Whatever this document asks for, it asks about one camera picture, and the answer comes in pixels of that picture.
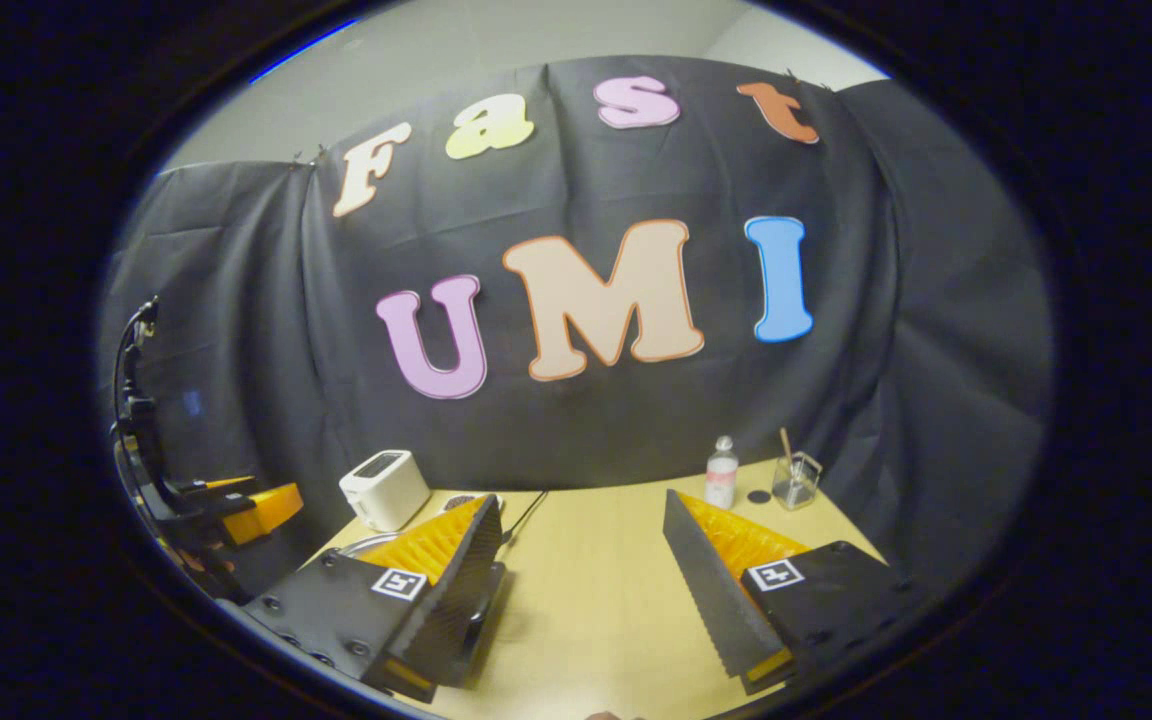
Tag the black induction cooktop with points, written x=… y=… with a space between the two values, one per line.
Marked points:
x=492 y=600

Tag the white toaster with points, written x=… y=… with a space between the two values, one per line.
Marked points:
x=386 y=490

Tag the wooden stick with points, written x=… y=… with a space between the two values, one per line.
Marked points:
x=787 y=445

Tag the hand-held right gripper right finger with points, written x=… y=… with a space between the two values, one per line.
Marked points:
x=711 y=590

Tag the small clear pink-label bottle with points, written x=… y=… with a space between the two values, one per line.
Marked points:
x=721 y=480

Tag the white divided bean dish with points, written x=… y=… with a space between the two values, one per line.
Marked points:
x=456 y=501

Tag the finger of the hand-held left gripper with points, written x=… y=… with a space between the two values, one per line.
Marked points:
x=271 y=510

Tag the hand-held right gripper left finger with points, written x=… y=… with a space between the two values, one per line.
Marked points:
x=456 y=590

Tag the clear glass cup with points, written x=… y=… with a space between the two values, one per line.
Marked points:
x=796 y=485

